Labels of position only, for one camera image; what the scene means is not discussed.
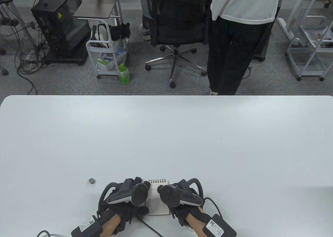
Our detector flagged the person's right hand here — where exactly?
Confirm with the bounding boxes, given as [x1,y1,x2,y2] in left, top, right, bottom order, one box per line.
[157,185,211,227]

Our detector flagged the person's left hand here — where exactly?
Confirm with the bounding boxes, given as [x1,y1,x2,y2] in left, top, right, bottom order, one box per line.
[97,177,152,234]

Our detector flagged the spiral lined notebook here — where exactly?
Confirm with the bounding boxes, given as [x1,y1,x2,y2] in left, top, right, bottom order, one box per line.
[145,179,171,217]

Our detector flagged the person's left forearm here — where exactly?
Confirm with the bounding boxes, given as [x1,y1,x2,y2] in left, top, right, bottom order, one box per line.
[100,214,121,237]

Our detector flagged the person's right forearm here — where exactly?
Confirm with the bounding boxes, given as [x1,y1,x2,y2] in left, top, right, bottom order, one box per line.
[185,211,209,237]

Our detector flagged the black tracking controller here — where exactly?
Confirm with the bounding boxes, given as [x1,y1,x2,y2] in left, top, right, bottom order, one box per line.
[157,178,204,208]
[99,178,151,207]

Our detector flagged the black wrist sensor box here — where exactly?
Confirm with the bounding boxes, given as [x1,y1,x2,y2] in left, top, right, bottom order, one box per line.
[71,215,104,237]
[202,214,237,237]

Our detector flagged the green plastic bottle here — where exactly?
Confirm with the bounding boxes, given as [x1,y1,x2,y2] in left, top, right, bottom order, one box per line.
[118,63,131,85]

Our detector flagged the white rolling cart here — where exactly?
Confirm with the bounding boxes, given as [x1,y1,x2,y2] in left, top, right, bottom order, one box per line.
[286,0,333,81]
[86,18,130,79]

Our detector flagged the green and white box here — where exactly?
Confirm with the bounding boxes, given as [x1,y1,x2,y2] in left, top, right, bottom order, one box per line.
[97,49,127,71]

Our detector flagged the black bag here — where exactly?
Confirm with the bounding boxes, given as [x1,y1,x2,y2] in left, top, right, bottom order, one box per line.
[91,22,131,49]

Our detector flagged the black glass computer tower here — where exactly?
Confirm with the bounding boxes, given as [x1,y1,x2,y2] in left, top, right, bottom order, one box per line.
[31,0,90,66]

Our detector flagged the black mesh office chair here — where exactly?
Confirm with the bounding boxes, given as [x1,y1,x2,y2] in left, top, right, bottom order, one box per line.
[145,0,216,88]

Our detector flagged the dark side table top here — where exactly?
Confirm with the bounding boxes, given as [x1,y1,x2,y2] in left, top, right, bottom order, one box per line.
[74,0,122,20]

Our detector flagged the white desk leg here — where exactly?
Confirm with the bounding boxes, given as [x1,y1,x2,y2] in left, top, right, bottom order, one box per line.
[277,0,307,46]

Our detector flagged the black power strip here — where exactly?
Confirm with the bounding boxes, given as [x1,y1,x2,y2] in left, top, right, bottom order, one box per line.
[0,18,20,27]

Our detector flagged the black glove cable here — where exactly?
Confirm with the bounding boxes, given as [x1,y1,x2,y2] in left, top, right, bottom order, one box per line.
[135,215,165,237]
[204,197,223,218]

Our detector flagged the black sensor box cable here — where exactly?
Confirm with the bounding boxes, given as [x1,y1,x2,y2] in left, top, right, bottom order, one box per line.
[36,230,62,237]

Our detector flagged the tangle of black cables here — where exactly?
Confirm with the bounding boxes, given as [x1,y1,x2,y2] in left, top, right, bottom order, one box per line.
[0,3,50,95]

